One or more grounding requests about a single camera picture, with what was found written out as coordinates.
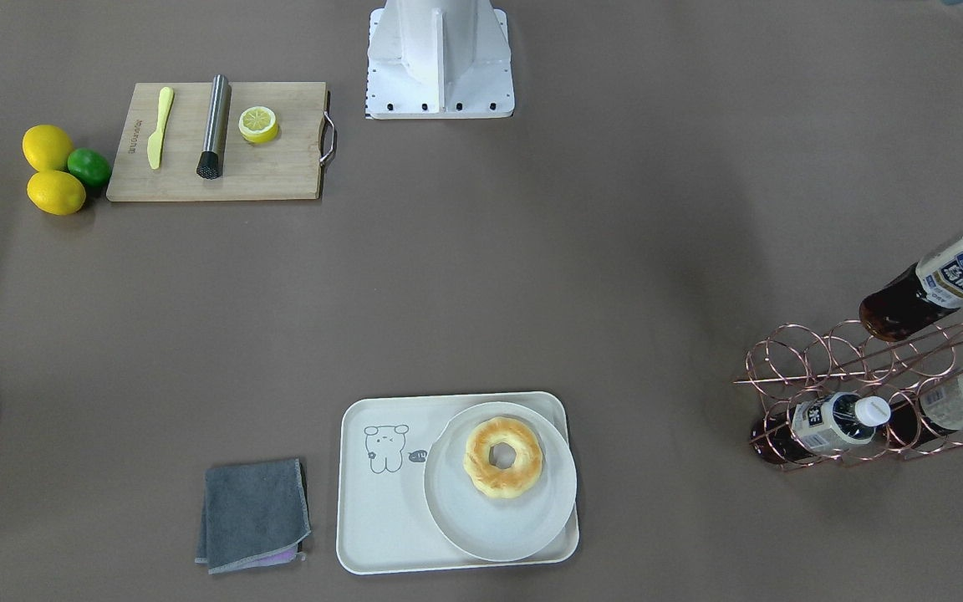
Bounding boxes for dark tea bottle white cap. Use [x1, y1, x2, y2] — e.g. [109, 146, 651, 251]
[859, 232, 963, 342]

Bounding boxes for tea bottle back of rack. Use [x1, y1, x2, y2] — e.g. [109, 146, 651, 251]
[888, 373, 963, 448]

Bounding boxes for tea bottle of rack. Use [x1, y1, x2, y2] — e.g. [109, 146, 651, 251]
[752, 392, 893, 465]
[888, 373, 963, 448]

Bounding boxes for tea bottle front of rack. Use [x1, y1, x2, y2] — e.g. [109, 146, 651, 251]
[752, 392, 893, 465]

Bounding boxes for cream rabbit tray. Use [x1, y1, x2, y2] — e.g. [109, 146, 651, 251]
[336, 391, 578, 574]

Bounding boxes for glazed donut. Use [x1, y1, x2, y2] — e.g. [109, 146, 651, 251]
[461, 416, 545, 499]

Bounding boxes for white round plate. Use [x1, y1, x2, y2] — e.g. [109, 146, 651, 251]
[424, 401, 578, 563]

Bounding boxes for wooden cutting board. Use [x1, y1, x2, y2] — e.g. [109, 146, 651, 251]
[106, 81, 335, 202]

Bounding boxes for half lemon slice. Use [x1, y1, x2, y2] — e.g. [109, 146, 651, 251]
[237, 105, 280, 145]

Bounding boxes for grey folded cloth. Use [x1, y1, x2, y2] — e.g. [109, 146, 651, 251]
[194, 457, 311, 574]

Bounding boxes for yellow plastic knife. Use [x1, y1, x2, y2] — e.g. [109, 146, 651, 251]
[146, 85, 176, 171]

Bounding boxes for green lime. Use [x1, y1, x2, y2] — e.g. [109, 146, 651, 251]
[66, 148, 112, 188]

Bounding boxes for yellow lemon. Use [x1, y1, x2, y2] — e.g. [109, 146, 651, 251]
[27, 171, 87, 216]
[22, 125, 75, 172]

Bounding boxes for copper wire bottle rack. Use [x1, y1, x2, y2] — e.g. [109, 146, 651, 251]
[745, 320, 963, 470]

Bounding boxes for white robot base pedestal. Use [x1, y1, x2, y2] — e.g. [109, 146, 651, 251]
[364, 1, 516, 120]

